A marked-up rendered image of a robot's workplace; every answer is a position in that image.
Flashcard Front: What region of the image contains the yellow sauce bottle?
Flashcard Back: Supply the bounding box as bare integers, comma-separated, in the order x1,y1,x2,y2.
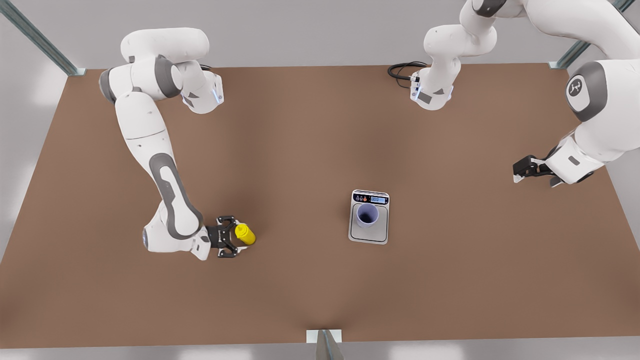
234,223,257,246

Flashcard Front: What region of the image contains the pale purple cup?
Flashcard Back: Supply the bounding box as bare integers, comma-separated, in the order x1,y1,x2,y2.
356,203,380,229

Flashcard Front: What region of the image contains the grey kitchen scale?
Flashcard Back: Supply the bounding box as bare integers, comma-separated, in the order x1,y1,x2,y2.
348,189,390,245

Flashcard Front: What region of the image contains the silver frame post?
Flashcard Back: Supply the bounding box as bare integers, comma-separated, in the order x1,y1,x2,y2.
548,0,637,70
306,329,345,360
0,0,87,77

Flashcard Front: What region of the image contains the black cable loop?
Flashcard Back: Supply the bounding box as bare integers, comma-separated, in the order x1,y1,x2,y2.
387,61,429,90

